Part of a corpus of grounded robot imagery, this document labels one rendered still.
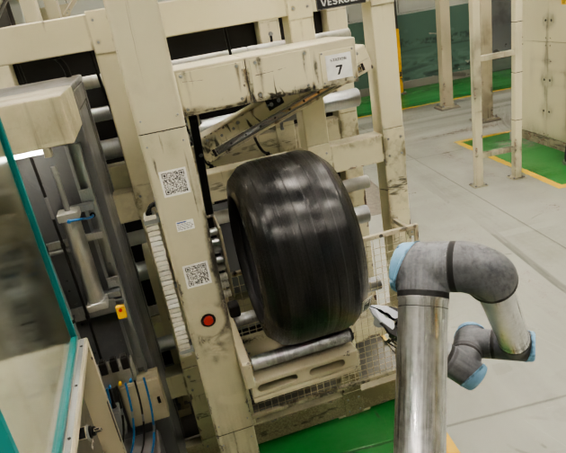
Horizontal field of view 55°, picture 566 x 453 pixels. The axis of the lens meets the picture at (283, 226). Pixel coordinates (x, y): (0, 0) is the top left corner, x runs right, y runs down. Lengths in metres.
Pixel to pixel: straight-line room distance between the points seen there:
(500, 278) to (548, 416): 1.70
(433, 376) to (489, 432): 1.57
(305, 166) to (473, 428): 1.64
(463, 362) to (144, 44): 1.23
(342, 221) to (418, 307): 0.39
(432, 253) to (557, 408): 1.81
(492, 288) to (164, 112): 0.92
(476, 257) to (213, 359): 0.92
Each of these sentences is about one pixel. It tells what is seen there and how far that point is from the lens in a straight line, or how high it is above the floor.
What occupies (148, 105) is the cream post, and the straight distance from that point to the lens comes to 1.51.
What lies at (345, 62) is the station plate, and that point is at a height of 1.71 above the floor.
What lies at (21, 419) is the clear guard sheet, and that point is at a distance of 0.93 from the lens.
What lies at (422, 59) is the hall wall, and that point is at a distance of 11.69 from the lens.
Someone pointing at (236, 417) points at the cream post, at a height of 0.67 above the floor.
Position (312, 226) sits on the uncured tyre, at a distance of 1.48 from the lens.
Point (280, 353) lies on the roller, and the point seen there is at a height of 0.92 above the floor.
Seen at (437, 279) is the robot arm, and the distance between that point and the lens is 1.25.
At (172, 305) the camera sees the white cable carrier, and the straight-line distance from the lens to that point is 1.69.
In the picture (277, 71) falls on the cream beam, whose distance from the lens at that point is 1.82.
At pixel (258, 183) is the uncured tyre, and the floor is 1.46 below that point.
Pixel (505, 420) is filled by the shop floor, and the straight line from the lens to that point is 2.86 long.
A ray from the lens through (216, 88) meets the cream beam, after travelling 1.78.
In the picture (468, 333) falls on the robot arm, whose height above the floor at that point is 0.90.
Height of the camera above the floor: 1.91
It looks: 22 degrees down
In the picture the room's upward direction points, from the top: 10 degrees counter-clockwise
